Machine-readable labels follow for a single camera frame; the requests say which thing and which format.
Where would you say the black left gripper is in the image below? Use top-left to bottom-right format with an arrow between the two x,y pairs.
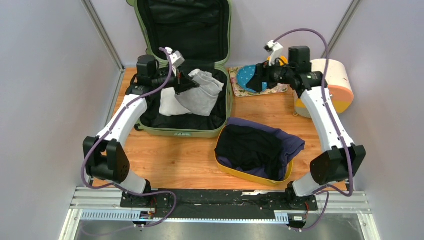
152,66 -> 200,97

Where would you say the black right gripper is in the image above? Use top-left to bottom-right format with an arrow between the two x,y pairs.
246,56 -> 295,93

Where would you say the grey garment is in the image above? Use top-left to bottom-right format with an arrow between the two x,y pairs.
175,69 -> 225,117

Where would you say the green hard-shell suitcase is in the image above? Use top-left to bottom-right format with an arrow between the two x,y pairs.
128,0 -> 233,138

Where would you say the black garment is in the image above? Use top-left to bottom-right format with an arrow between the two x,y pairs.
215,124 -> 283,181

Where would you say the navy blue garment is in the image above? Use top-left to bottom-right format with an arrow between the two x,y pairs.
216,117 -> 306,182

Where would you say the white and orange drawer cabinet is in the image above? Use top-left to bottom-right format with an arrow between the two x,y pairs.
293,58 -> 354,118

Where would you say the yellow plastic basin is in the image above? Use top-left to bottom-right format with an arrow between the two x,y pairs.
214,127 -> 294,187

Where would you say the white garment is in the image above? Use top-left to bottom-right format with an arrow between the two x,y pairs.
159,88 -> 194,117

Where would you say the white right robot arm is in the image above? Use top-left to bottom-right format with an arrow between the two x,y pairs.
246,41 -> 366,210

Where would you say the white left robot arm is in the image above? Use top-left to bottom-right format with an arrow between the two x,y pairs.
80,48 -> 198,208

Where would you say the blue polka dot plate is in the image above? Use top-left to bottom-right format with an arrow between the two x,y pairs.
235,65 -> 258,94

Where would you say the small yellow bowl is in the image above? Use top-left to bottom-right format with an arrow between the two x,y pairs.
275,55 -> 288,66

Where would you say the floral placemat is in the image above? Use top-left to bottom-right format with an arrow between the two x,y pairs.
228,66 -> 289,98

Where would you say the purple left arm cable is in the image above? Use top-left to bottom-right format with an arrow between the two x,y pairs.
80,47 -> 178,229

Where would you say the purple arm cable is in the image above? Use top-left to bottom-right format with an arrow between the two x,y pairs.
80,47 -> 178,229
273,28 -> 355,232

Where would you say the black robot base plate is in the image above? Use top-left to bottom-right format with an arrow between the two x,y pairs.
120,188 -> 318,220

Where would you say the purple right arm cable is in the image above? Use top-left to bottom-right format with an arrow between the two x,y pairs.
273,28 -> 355,232

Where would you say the aluminium frame rail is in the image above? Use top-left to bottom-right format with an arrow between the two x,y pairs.
59,187 -> 381,240

